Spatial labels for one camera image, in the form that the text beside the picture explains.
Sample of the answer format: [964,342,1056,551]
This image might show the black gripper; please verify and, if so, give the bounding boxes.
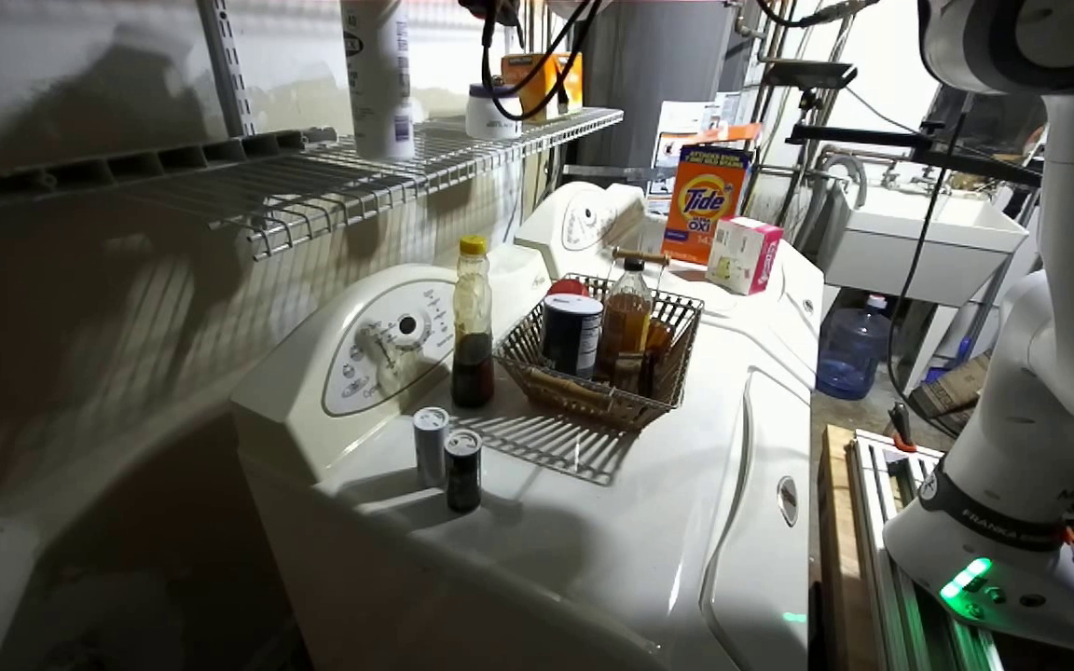
[459,0,526,25]

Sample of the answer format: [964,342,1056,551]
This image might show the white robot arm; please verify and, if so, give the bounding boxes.
[883,0,1074,649]

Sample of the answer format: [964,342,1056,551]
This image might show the tall bottle dark liquid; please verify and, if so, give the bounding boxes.
[452,240,492,409]

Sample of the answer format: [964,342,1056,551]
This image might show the amber bottle white label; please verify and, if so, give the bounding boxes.
[596,255,652,393]

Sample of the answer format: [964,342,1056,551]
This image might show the orange box on shelf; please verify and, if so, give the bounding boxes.
[499,54,580,118]

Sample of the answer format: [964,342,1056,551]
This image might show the white jar purple lid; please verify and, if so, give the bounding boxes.
[467,81,520,141]

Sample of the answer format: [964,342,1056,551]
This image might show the grey water heater tank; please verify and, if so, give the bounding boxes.
[577,0,734,167]

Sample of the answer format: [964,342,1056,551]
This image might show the white dryer machine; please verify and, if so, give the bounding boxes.
[513,184,664,275]

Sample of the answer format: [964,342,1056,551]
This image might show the orange Tide detergent box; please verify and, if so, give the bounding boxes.
[664,146,754,265]

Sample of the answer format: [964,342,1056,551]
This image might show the red lidded container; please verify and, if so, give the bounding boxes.
[549,280,587,294]

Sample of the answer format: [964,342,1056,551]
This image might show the dark can white lid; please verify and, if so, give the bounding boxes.
[540,294,602,378]

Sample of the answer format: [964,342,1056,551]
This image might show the pink and white box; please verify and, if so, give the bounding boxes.
[707,217,783,294]

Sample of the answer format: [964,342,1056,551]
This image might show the grey small can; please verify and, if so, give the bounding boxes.
[412,406,452,485]

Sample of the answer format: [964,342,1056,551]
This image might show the dark small can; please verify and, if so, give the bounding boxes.
[442,429,482,514]

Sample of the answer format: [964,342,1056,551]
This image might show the white washing machine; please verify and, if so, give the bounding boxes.
[234,251,825,671]

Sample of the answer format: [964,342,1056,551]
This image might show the blue water jug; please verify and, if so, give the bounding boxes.
[816,294,892,398]

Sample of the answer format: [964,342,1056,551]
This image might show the white utility sink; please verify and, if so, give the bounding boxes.
[827,189,1026,306]

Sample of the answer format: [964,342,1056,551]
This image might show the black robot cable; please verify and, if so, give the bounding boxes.
[474,0,606,128]

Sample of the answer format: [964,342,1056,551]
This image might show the white wire shelf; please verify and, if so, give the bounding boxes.
[0,107,622,261]

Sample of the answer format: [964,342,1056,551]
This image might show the wire and wicker basket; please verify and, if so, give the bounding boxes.
[492,271,707,437]

